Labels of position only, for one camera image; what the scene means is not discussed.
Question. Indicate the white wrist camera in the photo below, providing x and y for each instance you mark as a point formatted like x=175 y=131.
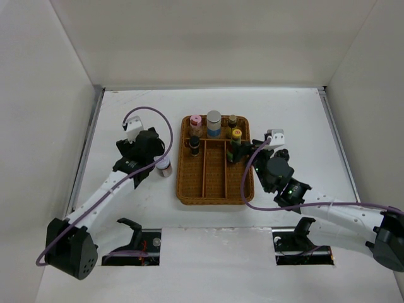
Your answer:
x=132 y=127
x=276 y=139

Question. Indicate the red green sauce bottle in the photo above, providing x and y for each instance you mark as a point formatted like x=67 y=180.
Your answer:
x=236 y=137

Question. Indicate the black cap pepper bottle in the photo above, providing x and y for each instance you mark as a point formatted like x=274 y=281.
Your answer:
x=194 y=144

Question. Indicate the silver cap blue label shaker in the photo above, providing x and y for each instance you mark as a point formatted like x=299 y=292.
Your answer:
x=213 y=123

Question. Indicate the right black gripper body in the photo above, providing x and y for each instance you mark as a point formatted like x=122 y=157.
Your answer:
x=261 y=162

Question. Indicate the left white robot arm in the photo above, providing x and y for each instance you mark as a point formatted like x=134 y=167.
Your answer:
x=70 y=243

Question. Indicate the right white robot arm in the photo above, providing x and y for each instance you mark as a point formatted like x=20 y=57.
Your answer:
x=370 y=229

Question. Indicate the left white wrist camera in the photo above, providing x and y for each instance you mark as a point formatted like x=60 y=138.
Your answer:
x=132 y=127

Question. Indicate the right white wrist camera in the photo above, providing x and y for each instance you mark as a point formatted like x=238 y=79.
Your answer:
x=276 y=139

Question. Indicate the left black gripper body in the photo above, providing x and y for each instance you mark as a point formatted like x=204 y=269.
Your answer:
x=126 y=147

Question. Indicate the small red label white jar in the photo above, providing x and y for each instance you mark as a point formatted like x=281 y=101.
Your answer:
x=164 y=167

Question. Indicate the brown cap yellow oil bottle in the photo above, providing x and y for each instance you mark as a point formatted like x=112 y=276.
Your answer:
x=231 y=125

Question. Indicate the brown wicker divided tray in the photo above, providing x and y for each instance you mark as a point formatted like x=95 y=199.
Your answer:
x=207 y=178

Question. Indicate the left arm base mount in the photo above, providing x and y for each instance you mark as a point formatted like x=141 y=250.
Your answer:
x=143 y=249

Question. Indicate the pink cap spice jar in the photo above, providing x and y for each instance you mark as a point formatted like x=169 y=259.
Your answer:
x=195 y=126

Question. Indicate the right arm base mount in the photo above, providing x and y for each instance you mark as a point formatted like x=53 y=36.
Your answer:
x=293 y=248

